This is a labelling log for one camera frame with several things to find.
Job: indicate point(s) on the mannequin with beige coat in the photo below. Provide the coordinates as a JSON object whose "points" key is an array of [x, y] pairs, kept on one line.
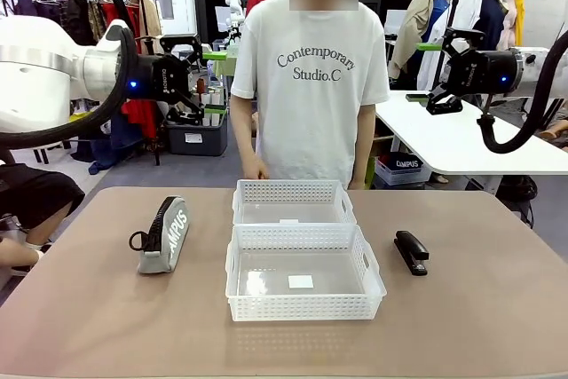
{"points": [[415, 28]]}

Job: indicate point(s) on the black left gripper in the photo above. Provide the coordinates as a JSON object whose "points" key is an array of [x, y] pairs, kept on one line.
{"points": [[162, 77]]}

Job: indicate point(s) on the yellow-green crate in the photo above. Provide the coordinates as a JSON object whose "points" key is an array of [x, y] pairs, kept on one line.
{"points": [[370, 172]]}

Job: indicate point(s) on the white label in basket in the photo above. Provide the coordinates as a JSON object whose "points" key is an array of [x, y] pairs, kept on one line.
{"points": [[289, 221], [301, 282]]}

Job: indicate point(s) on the black bag under table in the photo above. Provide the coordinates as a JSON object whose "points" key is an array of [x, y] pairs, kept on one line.
{"points": [[517, 188]]}

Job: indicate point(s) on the white perforated plastic basket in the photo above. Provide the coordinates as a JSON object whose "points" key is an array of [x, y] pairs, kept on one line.
{"points": [[302, 308], [248, 195]]}

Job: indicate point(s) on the brown thread cone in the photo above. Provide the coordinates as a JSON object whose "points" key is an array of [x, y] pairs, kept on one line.
{"points": [[201, 86]]}

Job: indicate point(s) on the mannequin with navy top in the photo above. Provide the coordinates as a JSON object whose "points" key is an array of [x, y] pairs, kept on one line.
{"points": [[490, 19]]}

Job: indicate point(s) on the black Campus pouch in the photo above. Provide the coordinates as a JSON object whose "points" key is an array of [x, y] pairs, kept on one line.
{"points": [[406, 162]]}

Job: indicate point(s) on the white background table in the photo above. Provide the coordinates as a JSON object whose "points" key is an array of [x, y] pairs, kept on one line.
{"points": [[444, 144]]}

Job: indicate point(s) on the cardboard box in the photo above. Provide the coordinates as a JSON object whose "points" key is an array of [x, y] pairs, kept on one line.
{"points": [[382, 146]]}

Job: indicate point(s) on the blue jeans on rack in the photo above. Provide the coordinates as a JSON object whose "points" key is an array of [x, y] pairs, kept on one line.
{"points": [[124, 135]]}

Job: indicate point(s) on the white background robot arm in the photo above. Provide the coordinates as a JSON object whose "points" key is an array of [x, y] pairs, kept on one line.
{"points": [[233, 6]]}

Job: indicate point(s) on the seated person in black shorts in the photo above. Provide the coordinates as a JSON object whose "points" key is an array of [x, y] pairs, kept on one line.
{"points": [[31, 197]]}

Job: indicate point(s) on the person's right forearm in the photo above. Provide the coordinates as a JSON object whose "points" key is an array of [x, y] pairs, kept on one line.
{"points": [[244, 130]]}

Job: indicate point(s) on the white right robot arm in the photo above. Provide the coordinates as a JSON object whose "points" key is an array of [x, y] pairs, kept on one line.
{"points": [[530, 68]]}

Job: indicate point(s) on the beige hanging garment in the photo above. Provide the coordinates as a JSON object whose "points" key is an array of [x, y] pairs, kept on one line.
{"points": [[151, 15]]}

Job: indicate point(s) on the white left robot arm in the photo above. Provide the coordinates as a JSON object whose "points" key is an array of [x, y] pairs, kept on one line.
{"points": [[35, 73]]}

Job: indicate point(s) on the black stapler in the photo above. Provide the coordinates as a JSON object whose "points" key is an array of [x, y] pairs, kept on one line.
{"points": [[412, 250]]}

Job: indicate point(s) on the white crate under table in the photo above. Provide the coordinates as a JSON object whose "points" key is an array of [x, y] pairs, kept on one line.
{"points": [[399, 177]]}

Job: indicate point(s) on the person's left forearm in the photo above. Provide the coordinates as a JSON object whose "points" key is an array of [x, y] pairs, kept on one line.
{"points": [[364, 139]]}

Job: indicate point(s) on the person's right hand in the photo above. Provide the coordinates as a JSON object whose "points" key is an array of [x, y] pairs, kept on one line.
{"points": [[256, 170]]}

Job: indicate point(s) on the white printed T-shirt torso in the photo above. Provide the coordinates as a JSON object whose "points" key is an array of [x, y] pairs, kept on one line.
{"points": [[310, 130]]}

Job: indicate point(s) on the grey plastic storage bin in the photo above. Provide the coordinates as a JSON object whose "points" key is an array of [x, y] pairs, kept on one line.
{"points": [[195, 141]]}

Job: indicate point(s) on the mannequin with white shirt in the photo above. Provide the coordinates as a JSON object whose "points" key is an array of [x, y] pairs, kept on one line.
{"points": [[466, 10]]}

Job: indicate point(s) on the yellow garment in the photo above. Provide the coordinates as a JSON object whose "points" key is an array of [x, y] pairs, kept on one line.
{"points": [[519, 19]]}

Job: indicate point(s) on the grey Campus pencil case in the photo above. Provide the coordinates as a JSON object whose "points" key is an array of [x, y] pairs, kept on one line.
{"points": [[171, 230]]}

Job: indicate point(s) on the dark purple hanging garment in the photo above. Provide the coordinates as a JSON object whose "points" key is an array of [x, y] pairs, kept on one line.
{"points": [[31, 4]]}

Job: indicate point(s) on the red hanging garment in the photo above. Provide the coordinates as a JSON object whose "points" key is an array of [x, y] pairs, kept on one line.
{"points": [[142, 117]]}

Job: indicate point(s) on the person's left hand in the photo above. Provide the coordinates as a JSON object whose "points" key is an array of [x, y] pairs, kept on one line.
{"points": [[357, 183]]}

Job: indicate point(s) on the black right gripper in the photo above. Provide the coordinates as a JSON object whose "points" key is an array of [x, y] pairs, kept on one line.
{"points": [[483, 73]]}

